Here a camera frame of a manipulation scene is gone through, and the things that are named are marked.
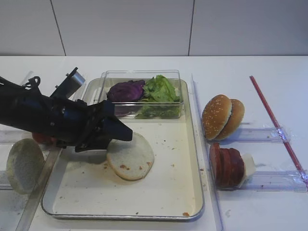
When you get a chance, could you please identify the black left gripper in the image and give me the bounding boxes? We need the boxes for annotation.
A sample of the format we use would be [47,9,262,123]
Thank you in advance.
[48,98,133,152]

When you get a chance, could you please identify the pale bun bottom slice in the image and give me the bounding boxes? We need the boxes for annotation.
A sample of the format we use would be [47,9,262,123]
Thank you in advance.
[106,132,154,181]

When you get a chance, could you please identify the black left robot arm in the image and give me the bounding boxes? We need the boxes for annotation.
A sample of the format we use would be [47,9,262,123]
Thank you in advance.
[0,68,133,152]

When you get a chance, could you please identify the green lettuce leaves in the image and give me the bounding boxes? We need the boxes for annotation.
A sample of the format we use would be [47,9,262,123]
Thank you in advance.
[136,75,180,118]

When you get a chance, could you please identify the red tomato slices stack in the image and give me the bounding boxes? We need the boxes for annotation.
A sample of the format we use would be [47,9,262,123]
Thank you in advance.
[32,132,57,144]

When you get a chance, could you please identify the stack of meat patties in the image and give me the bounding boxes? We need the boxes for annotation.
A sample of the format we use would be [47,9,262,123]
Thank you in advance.
[209,142,245,188]

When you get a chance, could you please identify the purple cabbage leaf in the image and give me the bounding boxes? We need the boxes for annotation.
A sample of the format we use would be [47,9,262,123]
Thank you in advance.
[107,80,145,103]

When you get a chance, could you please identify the clear plastic salad box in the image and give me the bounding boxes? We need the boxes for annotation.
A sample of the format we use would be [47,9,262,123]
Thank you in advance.
[97,70,183,119]

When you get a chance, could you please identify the cream metal baking tray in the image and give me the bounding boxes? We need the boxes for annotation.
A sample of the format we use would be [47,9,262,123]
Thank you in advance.
[41,81,205,222]

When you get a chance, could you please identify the front sesame bun top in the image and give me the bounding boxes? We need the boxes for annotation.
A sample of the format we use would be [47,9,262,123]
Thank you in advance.
[202,94,232,140]

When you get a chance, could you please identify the clear bun track left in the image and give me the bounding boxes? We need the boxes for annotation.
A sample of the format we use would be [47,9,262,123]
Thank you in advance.
[0,170,13,190]

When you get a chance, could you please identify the clear bun track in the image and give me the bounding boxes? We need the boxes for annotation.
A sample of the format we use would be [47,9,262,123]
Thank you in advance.
[0,170,13,190]
[227,123,291,143]

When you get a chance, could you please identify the rear brown bun top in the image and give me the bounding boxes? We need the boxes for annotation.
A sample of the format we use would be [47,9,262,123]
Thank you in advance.
[215,99,245,141]

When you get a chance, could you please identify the clear bun track right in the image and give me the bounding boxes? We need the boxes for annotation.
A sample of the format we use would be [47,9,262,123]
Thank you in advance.
[227,123,291,143]

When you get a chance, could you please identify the white spring pusher block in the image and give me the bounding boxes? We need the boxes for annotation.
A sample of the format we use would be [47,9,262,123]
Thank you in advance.
[239,154,256,188]

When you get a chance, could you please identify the clear patty track right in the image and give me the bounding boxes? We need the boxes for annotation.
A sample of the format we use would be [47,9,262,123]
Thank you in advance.
[217,171,308,193]

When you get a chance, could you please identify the clear outer left rail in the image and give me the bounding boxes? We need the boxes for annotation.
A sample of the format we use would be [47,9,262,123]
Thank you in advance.
[20,71,34,88]

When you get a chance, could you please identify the clear rail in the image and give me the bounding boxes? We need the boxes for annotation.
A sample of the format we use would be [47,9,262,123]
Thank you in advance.
[20,71,34,88]
[15,148,62,231]
[191,74,225,231]

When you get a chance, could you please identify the clear inner right rail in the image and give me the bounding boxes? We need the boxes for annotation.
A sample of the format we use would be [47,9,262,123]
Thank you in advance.
[191,74,225,231]

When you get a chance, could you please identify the clear inner left rail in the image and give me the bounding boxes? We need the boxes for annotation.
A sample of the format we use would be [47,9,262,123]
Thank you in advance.
[15,148,62,231]

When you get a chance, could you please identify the red plastic rail strip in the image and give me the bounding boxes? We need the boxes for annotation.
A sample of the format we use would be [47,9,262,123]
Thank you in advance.
[249,76,308,187]

